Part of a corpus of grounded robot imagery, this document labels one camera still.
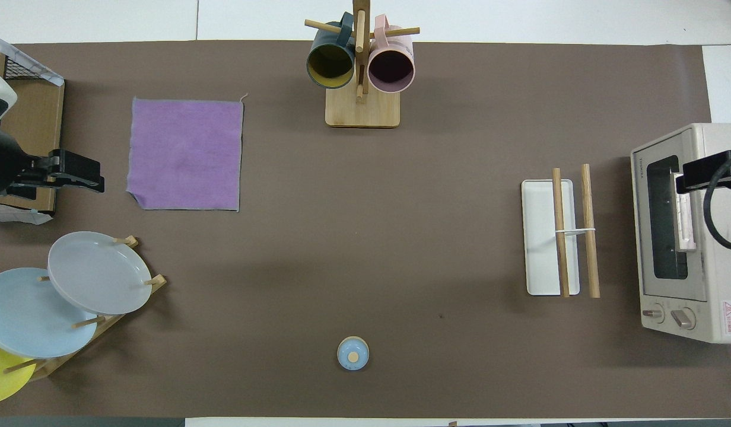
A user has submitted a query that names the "wooden shelf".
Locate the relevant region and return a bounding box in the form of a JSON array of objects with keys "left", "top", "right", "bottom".
[{"left": 0, "top": 31, "right": 65, "bottom": 225}]

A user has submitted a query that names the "yellow plate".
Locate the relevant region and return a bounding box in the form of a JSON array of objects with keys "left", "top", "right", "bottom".
[{"left": 0, "top": 337, "right": 37, "bottom": 406}]

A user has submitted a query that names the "light blue plate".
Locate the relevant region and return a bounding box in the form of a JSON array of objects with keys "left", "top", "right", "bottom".
[{"left": 0, "top": 267, "right": 97, "bottom": 359}]

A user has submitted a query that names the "dark green mug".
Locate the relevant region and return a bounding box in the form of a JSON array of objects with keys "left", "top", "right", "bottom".
[{"left": 306, "top": 12, "right": 357, "bottom": 90}]

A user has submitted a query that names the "wooden mug tree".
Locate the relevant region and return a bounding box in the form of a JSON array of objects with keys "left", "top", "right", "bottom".
[{"left": 304, "top": 0, "right": 421, "bottom": 129}]

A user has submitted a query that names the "grey plate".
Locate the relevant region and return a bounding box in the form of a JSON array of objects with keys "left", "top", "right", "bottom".
[{"left": 47, "top": 231, "right": 152, "bottom": 316}]

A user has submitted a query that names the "brown table mat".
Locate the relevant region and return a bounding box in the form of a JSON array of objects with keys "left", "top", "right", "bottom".
[{"left": 0, "top": 40, "right": 731, "bottom": 419}]

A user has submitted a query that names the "pink mug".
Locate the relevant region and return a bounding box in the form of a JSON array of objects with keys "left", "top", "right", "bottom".
[{"left": 367, "top": 14, "right": 415, "bottom": 94}]

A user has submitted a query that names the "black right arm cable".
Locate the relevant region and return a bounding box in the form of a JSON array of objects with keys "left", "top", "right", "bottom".
[{"left": 703, "top": 151, "right": 731, "bottom": 250}]

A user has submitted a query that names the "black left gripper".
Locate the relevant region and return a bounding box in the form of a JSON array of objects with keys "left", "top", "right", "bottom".
[{"left": 0, "top": 129, "right": 105, "bottom": 200}]

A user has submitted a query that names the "wooden plate rack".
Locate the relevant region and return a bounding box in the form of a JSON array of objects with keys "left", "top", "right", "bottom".
[{"left": 4, "top": 235, "right": 168, "bottom": 381}]

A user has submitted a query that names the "white rectangular tray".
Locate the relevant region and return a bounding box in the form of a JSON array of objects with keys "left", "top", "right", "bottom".
[{"left": 521, "top": 164, "right": 601, "bottom": 299}]

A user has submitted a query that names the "beige toaster oven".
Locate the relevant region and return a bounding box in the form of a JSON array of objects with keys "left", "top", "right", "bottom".
[{"left": 631, "top": 123, "right": 731, "bottom": 345}]

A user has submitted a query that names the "black wire basket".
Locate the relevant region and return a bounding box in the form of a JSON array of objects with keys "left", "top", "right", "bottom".
[{"left": 0, "top": 52, "right": 37, "bottom": 81}]

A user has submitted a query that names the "purple and grey towel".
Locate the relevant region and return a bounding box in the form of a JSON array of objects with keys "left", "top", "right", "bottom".
[{"left": 126, "top": 94, "right": 249, "bottom": 212}]

